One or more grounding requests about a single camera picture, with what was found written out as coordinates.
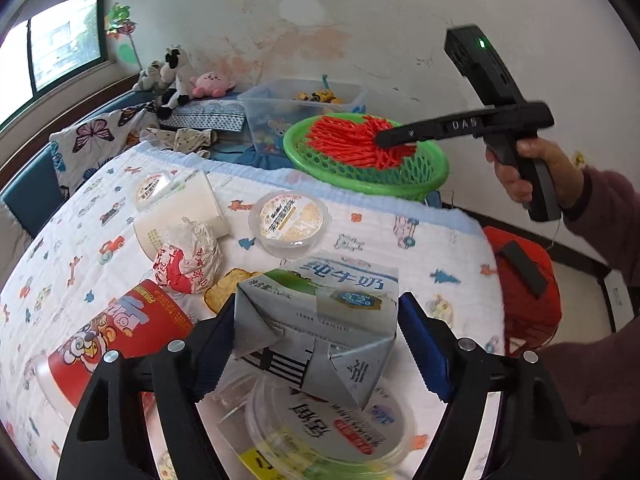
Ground blue sofa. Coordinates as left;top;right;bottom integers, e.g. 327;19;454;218
0;105;166;241

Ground pink plush toy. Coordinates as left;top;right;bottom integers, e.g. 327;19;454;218
190;71;237;99

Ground grey patterned cushion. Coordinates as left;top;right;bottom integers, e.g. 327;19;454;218
159;100;249;134

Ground grey green milk carton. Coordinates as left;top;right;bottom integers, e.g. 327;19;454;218
231;259;401;410

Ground grey plush toy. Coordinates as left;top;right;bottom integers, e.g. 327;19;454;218
134;60;164;92

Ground black flat block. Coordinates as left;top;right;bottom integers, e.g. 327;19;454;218
501;240;549;297

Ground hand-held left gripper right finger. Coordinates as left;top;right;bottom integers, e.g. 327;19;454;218
397;292;583;480

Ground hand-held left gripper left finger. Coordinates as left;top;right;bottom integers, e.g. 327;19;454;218
56;292;239;480

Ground butterfly print pillow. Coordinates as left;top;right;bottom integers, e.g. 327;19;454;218
49;101;162;192

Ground colourful cartoon toy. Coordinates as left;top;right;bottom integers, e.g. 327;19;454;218
254;119;285;154

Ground black white cow plush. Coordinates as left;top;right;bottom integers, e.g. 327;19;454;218
156;45;195;121

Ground clear flat lidded container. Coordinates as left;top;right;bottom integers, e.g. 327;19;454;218
215;374;419;480

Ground green plastic basket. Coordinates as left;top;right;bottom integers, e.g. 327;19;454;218
282;114;449;202

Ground person's right hand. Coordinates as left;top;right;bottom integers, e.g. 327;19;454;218
486;136;584;210

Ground red paper cup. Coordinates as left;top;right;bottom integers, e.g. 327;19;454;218
34;280;197;427

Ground blue towel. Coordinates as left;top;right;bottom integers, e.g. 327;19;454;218
209;144;302;172

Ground colourful pinwheel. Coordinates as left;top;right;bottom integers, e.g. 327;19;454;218
104;3;142;68

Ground yellow toy vehicles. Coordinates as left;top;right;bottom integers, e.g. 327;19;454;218
294;88;347;107

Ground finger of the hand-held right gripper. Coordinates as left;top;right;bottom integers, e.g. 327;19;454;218
376;119;442;150

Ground person's left forearm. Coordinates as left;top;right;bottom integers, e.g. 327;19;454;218
537;320;640;433

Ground clear round container yellow label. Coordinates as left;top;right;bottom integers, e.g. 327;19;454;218
248;190;334;257

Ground clear plastic storage box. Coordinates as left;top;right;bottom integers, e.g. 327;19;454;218
237;79;369;154

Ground small cup with foil lid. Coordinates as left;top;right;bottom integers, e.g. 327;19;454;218
133;172;177;212

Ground printed blanket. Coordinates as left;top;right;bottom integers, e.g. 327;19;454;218
0;139;507;480

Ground person's right forearm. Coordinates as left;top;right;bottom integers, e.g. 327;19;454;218
560;164;640;281

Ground window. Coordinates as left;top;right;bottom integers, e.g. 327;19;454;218
0;0;119;132

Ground red striped snack bag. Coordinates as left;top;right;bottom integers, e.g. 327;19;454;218
305;114;417;171

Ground beige baby clothes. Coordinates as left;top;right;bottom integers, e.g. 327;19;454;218
139;127;219;159

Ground crumpled red white wrapper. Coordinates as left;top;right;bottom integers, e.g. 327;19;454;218
151;217;224;295

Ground white paper cup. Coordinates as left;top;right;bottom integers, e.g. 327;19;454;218
133;170;232;262

